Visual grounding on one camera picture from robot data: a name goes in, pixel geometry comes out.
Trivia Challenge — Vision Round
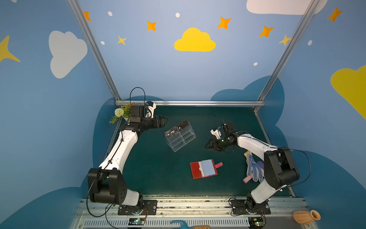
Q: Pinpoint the red card holder wallet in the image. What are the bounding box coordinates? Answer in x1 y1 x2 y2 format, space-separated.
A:
190 159 223 179

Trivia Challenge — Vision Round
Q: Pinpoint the black VIP logo card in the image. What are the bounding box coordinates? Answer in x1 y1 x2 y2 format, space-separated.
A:
165 127 179 138

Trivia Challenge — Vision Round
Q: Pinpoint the clear acrylic card organizer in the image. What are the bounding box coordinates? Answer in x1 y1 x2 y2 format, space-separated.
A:
165 124 196 152

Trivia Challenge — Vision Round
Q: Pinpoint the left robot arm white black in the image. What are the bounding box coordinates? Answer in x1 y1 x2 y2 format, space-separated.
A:
87 101 168 210

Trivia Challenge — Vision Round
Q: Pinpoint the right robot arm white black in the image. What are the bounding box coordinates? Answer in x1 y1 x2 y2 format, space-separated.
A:
206 122 300 205

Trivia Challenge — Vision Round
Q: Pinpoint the white pot with flowers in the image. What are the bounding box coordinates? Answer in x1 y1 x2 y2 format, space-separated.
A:
109 103 134 125

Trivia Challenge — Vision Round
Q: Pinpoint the right green circuit board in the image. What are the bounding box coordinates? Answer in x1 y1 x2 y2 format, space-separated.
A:
248 218 266 229

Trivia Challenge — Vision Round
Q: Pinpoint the green circuit board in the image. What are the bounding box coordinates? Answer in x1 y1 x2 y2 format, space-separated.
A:
128 218 145 226
248 218 266 229

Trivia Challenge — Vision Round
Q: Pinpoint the left green circuit board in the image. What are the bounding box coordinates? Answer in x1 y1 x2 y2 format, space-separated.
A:
128 218 145 226

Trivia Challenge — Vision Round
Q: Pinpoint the terracotta clay vase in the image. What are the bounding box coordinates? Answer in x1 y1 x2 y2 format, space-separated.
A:
293 210 321 225

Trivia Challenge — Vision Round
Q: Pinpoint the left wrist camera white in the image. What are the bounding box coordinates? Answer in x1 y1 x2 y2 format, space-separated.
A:
145 101 156 118

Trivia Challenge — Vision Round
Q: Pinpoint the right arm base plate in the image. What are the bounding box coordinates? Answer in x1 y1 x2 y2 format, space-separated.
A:
228 198 271 216

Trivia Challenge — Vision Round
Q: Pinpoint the aluminium rail front frame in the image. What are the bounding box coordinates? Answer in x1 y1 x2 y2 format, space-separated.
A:
71 195 317 229

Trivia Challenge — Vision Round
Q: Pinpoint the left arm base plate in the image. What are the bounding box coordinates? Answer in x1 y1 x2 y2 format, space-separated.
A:
118 200 158 216

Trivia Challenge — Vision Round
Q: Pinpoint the teal handled tool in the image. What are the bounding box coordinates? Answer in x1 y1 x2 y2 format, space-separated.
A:
171 220 211 229

